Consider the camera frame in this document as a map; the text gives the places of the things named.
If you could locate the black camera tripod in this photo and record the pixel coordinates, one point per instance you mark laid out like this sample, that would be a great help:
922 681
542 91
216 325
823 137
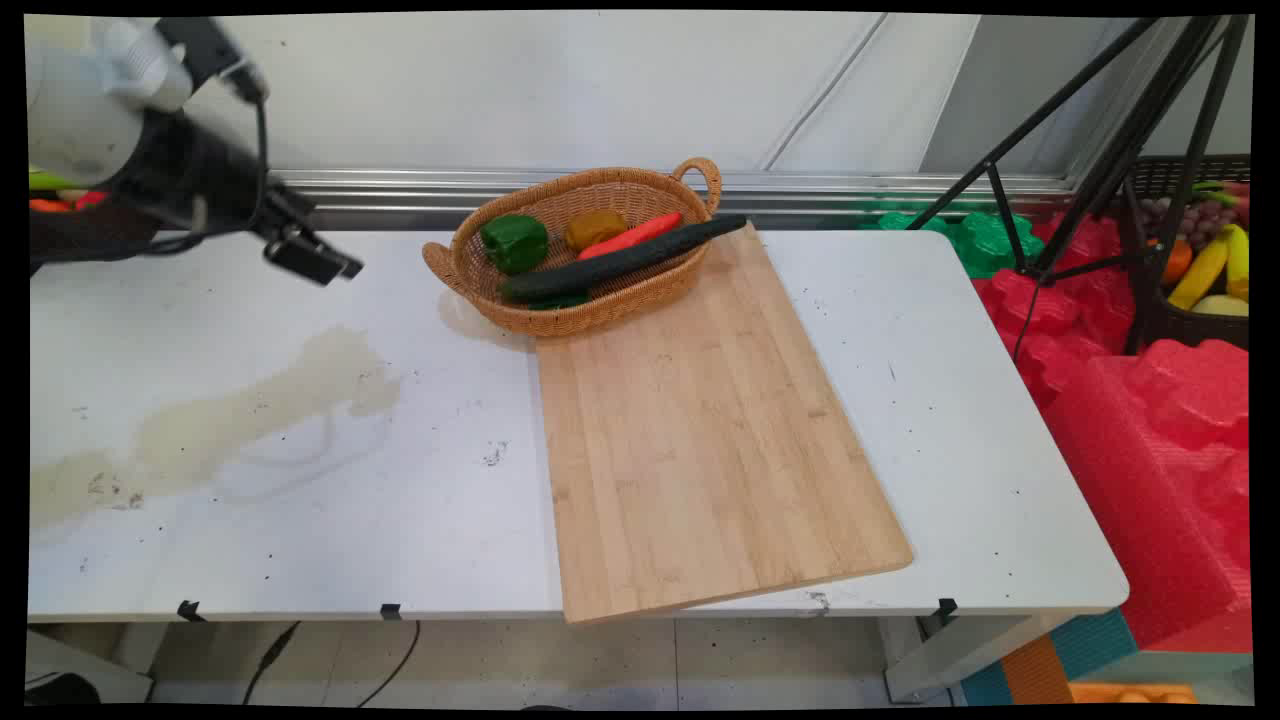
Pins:
1120 160

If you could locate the orange carrot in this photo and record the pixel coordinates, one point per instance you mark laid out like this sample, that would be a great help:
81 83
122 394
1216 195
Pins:
48 205

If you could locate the black woven vegetable basket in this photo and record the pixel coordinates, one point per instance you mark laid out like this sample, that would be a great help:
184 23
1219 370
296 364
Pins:
80 235

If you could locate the metal wall rail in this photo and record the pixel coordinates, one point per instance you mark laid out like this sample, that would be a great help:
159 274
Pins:
800 190

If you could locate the white table leg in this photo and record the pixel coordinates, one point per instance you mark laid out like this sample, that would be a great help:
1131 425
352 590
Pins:
960 655

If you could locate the green foam block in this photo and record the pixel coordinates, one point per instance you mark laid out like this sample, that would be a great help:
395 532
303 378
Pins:
985 245

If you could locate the green bell pepper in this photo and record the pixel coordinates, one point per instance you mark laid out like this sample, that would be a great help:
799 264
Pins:
514 243

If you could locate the red tomato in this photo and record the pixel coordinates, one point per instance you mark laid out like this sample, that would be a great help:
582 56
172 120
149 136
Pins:
90 199

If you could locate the long dark green cucumber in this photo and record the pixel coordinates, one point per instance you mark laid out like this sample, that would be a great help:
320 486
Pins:
610 265

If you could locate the orange foam piece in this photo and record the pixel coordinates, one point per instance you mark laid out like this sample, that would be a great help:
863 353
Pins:
1130 693

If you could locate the small dark green vegetable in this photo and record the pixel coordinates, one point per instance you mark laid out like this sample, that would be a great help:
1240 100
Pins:
557 301

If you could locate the orange fruit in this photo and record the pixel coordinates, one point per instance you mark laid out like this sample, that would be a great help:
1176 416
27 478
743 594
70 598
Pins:
1178 262

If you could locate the brown potato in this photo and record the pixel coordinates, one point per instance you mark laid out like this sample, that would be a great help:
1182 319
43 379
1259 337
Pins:
595 229

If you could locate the purple grape bunch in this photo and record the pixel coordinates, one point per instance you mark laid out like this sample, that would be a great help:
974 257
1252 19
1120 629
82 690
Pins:
1205 218

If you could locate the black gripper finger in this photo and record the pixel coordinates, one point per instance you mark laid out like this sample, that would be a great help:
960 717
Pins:
325 255
300 265

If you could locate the small yellow banana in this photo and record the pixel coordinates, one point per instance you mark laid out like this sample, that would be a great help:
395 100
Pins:
1238 260

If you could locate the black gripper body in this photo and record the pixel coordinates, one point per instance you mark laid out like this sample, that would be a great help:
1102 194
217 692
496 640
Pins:
200 175

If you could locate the bamboo cutting board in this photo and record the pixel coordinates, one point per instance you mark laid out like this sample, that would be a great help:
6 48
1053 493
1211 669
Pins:
700 430

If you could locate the red chili pepper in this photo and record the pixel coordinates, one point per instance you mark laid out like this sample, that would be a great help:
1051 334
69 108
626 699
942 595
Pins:
635 236

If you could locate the large yellow banana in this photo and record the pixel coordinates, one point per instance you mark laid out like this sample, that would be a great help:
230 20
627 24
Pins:
1200 272

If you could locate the black woven fruit basket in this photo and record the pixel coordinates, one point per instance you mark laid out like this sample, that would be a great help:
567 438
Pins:
1200 325

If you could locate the large red foam block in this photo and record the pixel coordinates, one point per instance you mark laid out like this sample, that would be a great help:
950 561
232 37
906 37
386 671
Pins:
1150 480

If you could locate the pale yellow apple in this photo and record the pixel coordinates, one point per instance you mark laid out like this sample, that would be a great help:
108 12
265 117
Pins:
1220 305

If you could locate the teal and orange foam mat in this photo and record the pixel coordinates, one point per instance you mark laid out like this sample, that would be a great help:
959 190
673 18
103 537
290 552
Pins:
1080 650

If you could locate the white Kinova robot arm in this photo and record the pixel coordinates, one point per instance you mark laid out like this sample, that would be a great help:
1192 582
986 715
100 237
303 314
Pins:
80 110

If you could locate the green leek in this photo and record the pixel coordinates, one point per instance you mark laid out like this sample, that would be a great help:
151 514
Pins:
45 181

